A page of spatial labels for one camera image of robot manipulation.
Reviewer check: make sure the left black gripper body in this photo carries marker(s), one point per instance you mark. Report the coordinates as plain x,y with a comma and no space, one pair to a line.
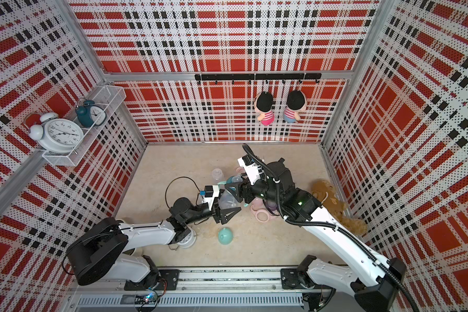
201,212

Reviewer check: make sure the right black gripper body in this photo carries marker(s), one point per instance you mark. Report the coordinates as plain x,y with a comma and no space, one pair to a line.
260,190

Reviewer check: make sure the mint green bottle handle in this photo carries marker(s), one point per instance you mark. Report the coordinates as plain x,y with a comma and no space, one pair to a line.
242,189

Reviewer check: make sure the clear baby bottle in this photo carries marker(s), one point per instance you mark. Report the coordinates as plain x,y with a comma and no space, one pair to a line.
227,200
217,175

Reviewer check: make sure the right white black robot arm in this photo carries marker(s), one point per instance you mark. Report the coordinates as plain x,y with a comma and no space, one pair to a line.
373,280

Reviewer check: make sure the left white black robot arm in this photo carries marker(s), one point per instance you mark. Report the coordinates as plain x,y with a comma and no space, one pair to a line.
103,251

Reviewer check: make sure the mint green bottle cap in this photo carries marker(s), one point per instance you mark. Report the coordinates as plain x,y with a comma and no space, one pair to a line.
225,236

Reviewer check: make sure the pink bottle cap near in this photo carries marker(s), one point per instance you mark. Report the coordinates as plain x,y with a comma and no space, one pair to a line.
257,203

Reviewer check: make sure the small white alarm clock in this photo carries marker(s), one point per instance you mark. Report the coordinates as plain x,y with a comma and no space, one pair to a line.
188,241

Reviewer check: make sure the brown plush toy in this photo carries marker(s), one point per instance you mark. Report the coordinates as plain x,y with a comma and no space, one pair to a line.
326,193

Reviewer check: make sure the plush doll pink pants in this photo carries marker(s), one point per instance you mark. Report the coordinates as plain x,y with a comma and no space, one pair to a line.
263,107

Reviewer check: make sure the plush doll blue pants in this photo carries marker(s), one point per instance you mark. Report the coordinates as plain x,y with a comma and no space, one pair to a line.
296,103

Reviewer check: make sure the teal alarm clock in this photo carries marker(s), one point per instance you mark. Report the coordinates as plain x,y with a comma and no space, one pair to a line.
89,114

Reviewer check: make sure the large white alarm clock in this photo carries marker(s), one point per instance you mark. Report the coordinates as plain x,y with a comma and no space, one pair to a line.
56,135

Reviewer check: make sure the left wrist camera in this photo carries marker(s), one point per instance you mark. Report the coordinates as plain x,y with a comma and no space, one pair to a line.
210,194

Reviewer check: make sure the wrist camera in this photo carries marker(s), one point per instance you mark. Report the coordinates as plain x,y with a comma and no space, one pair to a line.
210,194
253,170

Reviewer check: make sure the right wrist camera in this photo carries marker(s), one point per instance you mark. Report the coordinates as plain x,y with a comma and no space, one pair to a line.
253,170

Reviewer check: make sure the pink bottle handle near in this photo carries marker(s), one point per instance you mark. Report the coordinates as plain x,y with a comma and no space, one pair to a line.
261,214

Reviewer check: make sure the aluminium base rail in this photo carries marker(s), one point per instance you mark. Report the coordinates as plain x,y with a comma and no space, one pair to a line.
221,287

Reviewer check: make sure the black hook rail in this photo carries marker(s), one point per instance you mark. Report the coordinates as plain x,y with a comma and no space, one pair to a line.
258,77

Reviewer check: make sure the white wire shelf basket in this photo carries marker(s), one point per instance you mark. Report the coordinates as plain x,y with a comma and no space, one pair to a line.
109,98

